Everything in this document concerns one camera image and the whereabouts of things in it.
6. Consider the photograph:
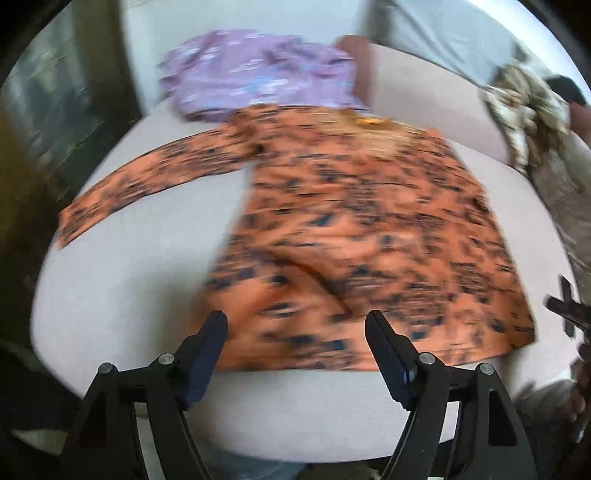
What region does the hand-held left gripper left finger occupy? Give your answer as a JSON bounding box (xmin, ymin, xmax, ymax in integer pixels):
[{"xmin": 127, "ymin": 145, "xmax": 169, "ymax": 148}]
[{"xmin": 60, "ymin": 310, "xmax": 229, "ymax": 480}]

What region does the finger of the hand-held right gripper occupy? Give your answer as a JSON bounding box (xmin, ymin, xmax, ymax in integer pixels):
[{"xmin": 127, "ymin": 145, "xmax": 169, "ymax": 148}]
[{"xmin": 546, "ymin": 275, "xmax": 591, "ymax": 340}]

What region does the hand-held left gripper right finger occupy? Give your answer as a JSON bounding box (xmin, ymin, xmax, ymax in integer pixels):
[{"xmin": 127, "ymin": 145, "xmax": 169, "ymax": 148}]
[{"xmin": 365, "ymin": 310, "xmax": 539, "ymax": 480}]

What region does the orange patterned long-sleeve shirt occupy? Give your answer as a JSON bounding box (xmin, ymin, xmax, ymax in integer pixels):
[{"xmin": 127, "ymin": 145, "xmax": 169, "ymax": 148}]
[{"xmin": 58, "ymin": 104, "xmax": 536, "ymax": 373}]

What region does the pink upholstered ottoman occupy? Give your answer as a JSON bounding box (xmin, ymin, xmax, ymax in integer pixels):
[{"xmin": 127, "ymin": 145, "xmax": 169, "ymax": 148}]
[{"xmin": 30, "ymin": 37, "xmax": 583, "ymax": 462}]

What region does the beige floral cloth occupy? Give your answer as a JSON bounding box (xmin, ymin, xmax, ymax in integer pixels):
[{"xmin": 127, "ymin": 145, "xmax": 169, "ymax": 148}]
[{"xmin": 482, "ymin": 62, "xmax": 572, "ymax": 174}]

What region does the purple patterned garment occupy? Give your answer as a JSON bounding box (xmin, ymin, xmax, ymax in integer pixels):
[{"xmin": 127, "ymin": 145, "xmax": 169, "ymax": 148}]
[{"xmin": 158, "ymin": 30, "xmax": 365, "ymax": 123}]

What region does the white cushion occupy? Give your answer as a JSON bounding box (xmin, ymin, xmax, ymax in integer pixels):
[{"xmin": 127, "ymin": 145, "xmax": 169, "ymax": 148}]
[{"xmin": 369, "ymin": 0, "xmax": 546, "ymax": 88}]

